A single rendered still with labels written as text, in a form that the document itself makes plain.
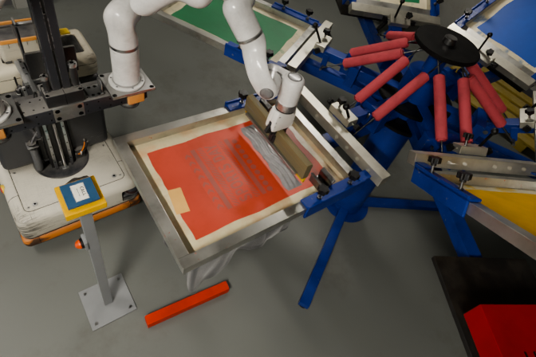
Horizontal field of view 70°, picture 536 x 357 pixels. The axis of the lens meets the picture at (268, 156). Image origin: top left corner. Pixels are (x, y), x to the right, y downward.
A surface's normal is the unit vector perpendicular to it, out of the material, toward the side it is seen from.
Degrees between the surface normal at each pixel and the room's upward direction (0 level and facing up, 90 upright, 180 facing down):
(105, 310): 0
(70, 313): 0
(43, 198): 0
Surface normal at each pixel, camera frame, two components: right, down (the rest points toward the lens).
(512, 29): -0.25, -0.39
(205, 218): 0.21, -0.65
